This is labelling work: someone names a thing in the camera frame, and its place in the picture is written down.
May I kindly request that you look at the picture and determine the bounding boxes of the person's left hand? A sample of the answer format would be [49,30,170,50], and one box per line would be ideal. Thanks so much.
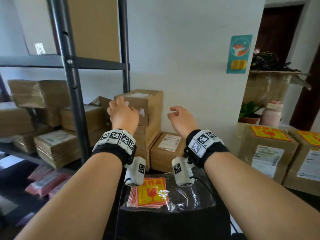
[107,96,140,135]

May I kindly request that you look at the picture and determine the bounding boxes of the person's right hand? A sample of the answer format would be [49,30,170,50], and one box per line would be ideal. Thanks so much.
[167,105,198,138]

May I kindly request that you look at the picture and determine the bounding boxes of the stack of cardboard boxes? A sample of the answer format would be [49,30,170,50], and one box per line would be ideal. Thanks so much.
[134,117,187,173]

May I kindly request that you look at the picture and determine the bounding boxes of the pile of cardboard boxes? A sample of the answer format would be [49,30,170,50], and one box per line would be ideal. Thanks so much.
[0,79,113,170]

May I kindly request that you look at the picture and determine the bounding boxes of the clear plastic bag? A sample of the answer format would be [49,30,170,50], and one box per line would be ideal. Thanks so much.
[120,170,216,213]

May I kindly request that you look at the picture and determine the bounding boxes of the stack of red yellow stickers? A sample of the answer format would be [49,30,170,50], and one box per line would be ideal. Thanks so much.
[127,177,167,209]

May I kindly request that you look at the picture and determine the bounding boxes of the single red yellow sticker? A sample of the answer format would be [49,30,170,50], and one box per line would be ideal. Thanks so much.
[251,125,292,142]
[296,130,320,147]

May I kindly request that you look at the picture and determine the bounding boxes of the large plain cardboard box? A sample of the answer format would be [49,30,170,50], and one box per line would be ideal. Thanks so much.
[66,0,121,63]

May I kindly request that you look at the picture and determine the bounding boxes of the small cardboard parcel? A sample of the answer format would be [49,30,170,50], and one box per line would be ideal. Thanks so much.
[282,130,320,197]

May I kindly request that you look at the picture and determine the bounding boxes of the person's right forearm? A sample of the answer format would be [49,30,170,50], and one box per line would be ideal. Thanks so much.
[204,152,320,240]

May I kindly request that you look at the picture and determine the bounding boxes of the person's left forearm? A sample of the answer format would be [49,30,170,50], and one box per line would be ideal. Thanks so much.
[15,152,125,240]

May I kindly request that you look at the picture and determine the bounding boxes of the black wristband white markers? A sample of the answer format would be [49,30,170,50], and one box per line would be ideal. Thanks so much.
[92,129,137,167]
[184,129,230,169]

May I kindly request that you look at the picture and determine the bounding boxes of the potted green plant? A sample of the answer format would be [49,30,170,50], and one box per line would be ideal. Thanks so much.
[238,101,264,125]

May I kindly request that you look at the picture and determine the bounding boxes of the black metal shelf rack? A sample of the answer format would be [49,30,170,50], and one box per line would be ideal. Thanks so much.
[0,0,131,173]

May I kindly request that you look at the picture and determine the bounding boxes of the pink water bottle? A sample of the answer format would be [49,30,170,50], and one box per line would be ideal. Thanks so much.
[259,100,284,128]

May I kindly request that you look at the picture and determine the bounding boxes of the pile of pink packets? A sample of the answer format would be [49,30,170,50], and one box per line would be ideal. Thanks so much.
[24,163,72,199]

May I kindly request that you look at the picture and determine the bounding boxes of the yellow wall holder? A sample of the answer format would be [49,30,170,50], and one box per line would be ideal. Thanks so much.
[230,60,247,70]

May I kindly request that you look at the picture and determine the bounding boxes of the teal wall poster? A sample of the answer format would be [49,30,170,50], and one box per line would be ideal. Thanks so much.
[226,35,253,74]

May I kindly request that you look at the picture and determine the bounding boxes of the black camera cable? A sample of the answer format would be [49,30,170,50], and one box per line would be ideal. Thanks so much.
[114,183,130,240]

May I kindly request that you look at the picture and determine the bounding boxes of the bundle of black cables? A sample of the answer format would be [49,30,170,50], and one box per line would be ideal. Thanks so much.
[251,51,302,73]

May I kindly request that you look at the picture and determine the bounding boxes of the thick dark brown door frame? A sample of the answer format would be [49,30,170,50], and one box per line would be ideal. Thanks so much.
[290,45,320,132]

